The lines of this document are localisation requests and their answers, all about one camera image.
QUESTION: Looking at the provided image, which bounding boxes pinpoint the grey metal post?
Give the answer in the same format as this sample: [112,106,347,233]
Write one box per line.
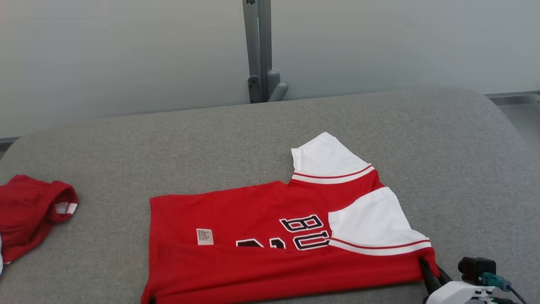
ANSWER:
[243,0,289,104]

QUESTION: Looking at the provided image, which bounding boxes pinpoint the red white jersey shirt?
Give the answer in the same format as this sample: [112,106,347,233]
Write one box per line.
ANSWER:
[140,132,440,304]

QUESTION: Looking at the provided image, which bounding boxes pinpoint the red shorts with white stripe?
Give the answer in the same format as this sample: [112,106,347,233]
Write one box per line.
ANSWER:
[0,174,78,264]

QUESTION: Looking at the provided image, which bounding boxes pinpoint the grey fabric sofa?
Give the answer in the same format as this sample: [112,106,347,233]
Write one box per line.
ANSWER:
[0,88,540,304]

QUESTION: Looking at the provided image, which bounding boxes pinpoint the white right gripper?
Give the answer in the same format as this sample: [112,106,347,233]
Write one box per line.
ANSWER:
[419,257,498,304]

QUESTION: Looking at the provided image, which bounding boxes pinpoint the teal right camera connector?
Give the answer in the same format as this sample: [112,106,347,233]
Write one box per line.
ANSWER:
[481,272,512,292]

